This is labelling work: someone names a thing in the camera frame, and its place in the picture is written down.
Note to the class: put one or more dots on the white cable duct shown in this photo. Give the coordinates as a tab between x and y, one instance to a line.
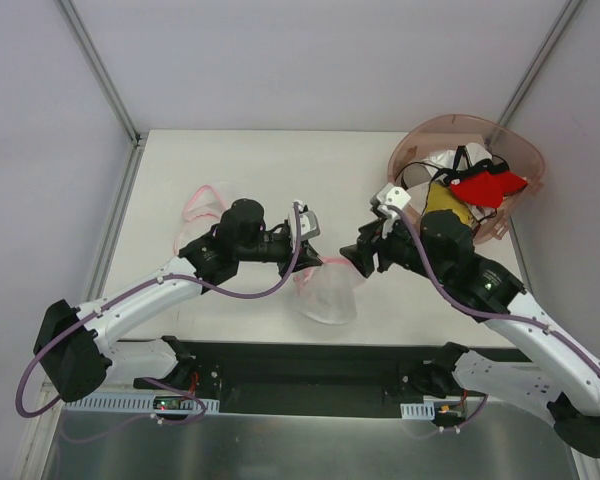
418	411
142	403

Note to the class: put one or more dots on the red bra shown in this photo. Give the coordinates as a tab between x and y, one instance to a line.
486	189

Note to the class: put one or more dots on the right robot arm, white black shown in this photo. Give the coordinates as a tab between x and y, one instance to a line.
564	391

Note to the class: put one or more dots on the yellow bra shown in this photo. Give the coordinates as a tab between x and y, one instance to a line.
441	198

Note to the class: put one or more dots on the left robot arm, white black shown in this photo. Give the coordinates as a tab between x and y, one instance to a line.
82	348

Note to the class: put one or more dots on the aluminium frame post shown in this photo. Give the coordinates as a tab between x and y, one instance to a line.
96	65
563	21

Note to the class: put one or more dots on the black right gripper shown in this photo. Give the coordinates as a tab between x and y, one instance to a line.
372	252

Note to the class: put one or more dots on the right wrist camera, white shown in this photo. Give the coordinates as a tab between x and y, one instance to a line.
388	205

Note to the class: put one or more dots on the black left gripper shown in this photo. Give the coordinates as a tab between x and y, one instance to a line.
294	257

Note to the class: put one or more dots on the left wrist camera, white grey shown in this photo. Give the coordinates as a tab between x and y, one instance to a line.
303	223

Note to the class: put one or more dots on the left white cable duct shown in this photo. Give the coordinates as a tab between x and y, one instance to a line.
142	403

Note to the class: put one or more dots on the empty white mesh laundry bag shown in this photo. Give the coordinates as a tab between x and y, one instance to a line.
204	207

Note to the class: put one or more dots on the right white cable duct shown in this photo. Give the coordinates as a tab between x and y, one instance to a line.
418	411

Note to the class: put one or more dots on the left aluminium frame post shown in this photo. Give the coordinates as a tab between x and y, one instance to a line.
96	65

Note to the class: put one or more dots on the right aluminium frame post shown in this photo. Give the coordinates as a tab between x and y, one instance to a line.
563	21

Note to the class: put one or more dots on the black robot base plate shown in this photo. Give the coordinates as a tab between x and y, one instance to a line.
312	380

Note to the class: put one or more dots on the pink translucent plastic basket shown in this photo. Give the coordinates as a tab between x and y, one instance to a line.
449	131

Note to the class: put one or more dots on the white bra, black straps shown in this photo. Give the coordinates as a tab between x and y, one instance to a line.
445	165

